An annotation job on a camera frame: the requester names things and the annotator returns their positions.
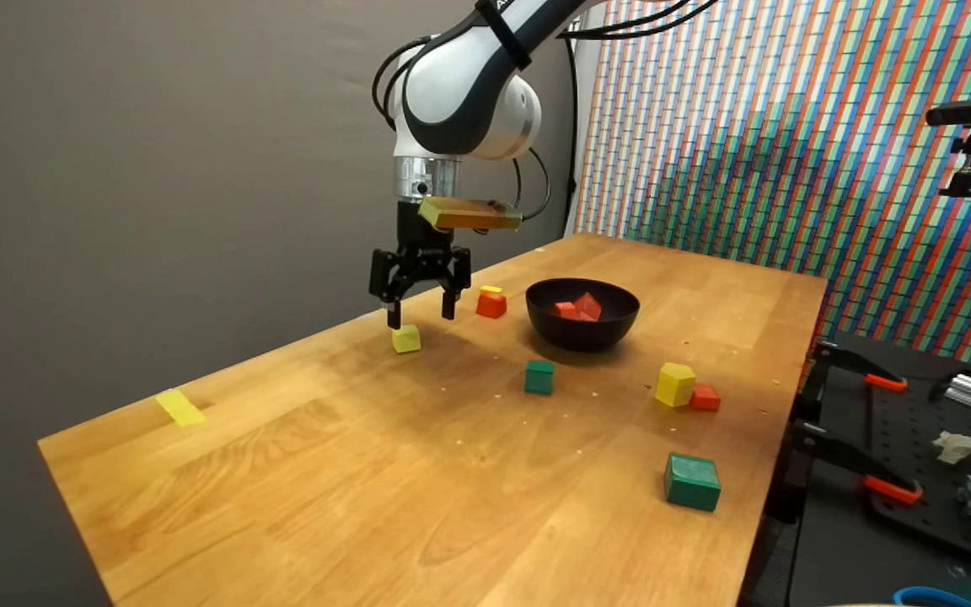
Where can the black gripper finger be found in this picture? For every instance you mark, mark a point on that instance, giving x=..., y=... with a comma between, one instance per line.
x=457, y=287
x=388, y=290

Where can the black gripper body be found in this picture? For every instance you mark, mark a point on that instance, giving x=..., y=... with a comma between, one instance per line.
x=420, y=258

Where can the red square prism block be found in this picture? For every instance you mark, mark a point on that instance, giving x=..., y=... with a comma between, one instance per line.
x=491, y=309

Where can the lime yellow cube block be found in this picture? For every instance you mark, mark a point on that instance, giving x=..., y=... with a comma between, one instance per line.
x=407, y=338

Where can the red wedge block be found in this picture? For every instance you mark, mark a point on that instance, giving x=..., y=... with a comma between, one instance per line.
x=587, y=304

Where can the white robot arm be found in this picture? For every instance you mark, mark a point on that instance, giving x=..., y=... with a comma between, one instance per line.
x=471, y=101

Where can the black bowl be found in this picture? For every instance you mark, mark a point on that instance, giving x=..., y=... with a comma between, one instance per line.
x=581, y=336

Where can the small green cube block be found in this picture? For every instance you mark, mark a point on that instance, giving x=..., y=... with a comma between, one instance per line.
x=539, y=378

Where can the yellow hexagonal block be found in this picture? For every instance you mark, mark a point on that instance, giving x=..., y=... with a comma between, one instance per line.
x=674, y=384

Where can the grey fabric backdrop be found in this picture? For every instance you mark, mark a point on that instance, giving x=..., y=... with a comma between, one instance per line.
x=169, y=169

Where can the flat red rectangular block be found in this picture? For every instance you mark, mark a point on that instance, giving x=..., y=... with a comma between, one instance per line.
x=706, y=400

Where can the large green rectangular block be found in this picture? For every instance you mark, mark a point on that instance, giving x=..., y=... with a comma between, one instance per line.
x=692, y=483

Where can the multicoloured striped panel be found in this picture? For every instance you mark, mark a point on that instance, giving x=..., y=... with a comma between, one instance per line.
x=843, y=169

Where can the black pegboard cart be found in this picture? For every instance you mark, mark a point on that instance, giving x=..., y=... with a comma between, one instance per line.
x=912, y=540

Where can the white crumpled object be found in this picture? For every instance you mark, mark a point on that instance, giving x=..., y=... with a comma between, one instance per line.
x=954, y=446

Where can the tan wrist camera box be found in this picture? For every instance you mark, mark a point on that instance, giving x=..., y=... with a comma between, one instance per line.
x=471, y=214

